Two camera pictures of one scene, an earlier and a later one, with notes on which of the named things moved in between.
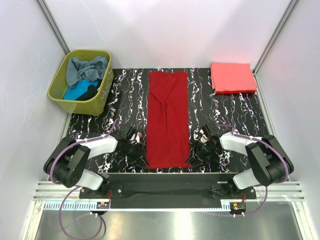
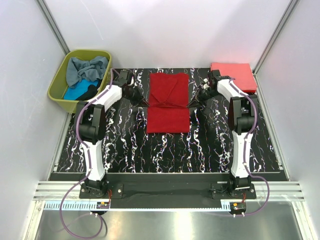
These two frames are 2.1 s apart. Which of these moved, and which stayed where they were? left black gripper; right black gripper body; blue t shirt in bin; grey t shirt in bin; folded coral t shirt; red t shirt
Moved: right black gripper body; left black gripper; red t shirt
Stayed: folded coral t shirt; blue t shirt in bin; grey t shirt in bin
